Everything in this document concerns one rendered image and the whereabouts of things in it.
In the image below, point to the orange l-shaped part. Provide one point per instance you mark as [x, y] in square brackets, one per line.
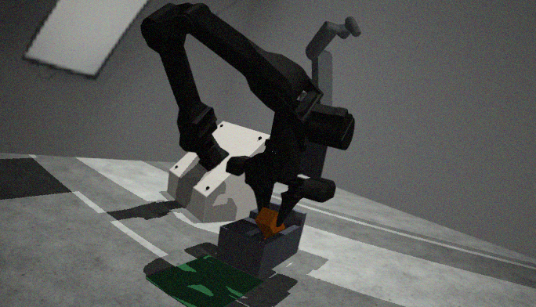
[267, 222]

